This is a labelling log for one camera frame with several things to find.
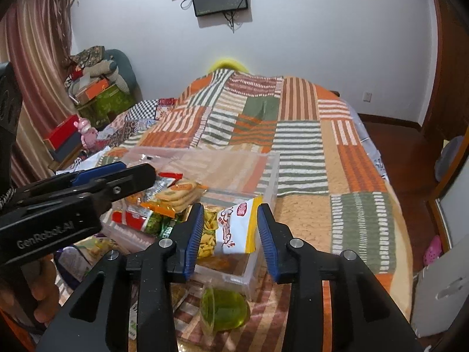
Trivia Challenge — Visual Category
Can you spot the red white snack bag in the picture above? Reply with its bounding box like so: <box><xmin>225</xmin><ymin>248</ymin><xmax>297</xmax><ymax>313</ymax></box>
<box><xmin>111</xmin><ymin>172</ymin><xmax>183</xmax><ymax>234</ymax></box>

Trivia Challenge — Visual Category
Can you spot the round cookie pack orange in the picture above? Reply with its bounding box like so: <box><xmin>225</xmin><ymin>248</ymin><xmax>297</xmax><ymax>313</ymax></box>
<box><xmin>141</xmin><ymin>179</ymin><xmax>207</xmax><ymax>219</ymax></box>

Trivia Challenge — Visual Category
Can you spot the green peas snack bag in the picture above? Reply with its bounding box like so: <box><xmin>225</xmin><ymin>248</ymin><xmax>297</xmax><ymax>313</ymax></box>
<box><xmin>144</xmin><ymin>213</ymin><xmax>180</xmax><ymax>238</ymax></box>

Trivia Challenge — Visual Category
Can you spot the yellow white chips bag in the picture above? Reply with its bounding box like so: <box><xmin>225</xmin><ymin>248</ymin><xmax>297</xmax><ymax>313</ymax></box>
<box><xmin>198</xmin><ymin>195</ymin><xmax>263</xmax><ymax>259</ymax></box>

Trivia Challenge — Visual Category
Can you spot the green jelly cup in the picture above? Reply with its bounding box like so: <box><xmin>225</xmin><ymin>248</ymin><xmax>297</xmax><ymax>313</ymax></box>
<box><xmin>200</xmin><ymin>287</ymin><xmax>250</xmax><ymax>335</ymax></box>

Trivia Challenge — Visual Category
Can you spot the blue snack bag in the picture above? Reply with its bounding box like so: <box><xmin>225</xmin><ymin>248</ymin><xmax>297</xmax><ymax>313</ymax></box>
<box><xmin>53</xmin><ymin>246</ymin><xmax>92</xmax><ymax>290</ymax></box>

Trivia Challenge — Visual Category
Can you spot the person left hand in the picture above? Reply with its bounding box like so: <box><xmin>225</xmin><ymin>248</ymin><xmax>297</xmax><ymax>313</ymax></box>
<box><xmin>1</xmin><ymin>254</ymin><xmax>60</xmax><ymax>325</ymax></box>

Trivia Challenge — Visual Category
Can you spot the white plastic bag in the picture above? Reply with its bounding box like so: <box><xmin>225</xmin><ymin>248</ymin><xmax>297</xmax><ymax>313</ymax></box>
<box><xmin>55</xmin><ymin>146</ymin><xmax>111</xmax><ymax>176</ymax></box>

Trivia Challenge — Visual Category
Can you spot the pink bunny toy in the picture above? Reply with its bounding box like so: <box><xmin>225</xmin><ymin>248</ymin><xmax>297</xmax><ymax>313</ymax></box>
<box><xmin>74</xmin><ymin>118</ymin><xmax>106</xmax><ymax>153</ymax></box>

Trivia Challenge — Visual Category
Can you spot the red gift box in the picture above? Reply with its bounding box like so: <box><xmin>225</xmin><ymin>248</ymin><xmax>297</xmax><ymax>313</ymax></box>
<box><xmin>43</xmin><ymin>114</ymin><xmax>79</xmax><ymax>151</ymax></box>

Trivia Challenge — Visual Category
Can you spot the green patterned box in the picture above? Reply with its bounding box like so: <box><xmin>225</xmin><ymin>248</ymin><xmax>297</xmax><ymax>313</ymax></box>
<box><xmin>77</xmin><ymin>85</ymin><xmax>136</xmax><ymax>130</ymax></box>

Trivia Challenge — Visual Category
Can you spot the white suitcase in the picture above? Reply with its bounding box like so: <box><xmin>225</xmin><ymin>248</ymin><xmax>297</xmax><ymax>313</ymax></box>
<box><xmin>411</xmin><ymin>238</ymin><xmax>469</xmax><ymax>338</ymax></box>

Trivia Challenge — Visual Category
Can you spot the orange cardboard box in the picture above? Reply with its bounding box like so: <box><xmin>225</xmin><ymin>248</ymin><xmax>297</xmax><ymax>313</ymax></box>
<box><xmin>76</xmin><ymin>79</ymin><xmax>110</xmax><ymax>105</ymax></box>

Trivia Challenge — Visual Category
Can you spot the pink slipper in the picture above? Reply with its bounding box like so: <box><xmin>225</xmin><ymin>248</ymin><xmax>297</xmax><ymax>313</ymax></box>
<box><xmin>423</xmin><ymin>235</ymin><xmax>443</xmax><ymax>266</ymax></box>

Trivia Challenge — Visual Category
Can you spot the clear plastic storage bin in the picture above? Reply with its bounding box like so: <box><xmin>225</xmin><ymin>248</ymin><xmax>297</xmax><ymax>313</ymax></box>
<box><xmin>102</xmin><ymin>147</ymin><xmax>280</xmax><ymax>299</ymax></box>

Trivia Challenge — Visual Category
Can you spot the grey stuffed pillow pile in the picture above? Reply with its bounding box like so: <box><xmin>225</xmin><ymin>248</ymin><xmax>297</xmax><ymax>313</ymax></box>
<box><xmin>62</xmin><ymin>45</ymin><xmax>137</xmax><ymax>95</ymax></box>

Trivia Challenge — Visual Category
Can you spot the patchwork striped bed quilt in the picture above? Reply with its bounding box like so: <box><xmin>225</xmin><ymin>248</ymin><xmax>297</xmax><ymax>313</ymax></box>
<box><xmin>54</xmin><ymin>68</ymin><xmax>414</xmax><ymax>352</ymax></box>

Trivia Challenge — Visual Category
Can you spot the yellow hoop behind bed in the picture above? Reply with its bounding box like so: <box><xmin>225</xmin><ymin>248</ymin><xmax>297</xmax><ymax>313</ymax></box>
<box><xmin>208</xmin><ymin>58</ymin><xmax>249</xmax><ymax>73</ymax></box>

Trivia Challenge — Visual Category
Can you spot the red striped curtain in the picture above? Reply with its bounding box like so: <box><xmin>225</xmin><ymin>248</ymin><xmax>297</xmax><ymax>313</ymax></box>
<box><xmin>1</xmin><ymin>0</ymin><xmax>74</xmax><ymax>186</ymax></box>

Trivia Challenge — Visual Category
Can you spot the wooden door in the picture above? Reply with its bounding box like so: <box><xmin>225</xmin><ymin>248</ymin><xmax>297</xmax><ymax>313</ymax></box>
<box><xmin>422</xmin><ymin>0</ymin><xmax>468</xmax><ymax>140</ymax></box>

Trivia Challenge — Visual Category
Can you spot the wall power socket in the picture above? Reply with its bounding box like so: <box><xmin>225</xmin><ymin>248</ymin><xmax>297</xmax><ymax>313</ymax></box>
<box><xmin>363</xmin><ymin>92</ymin><xmax>372</xmax><ymax>103</ymax></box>

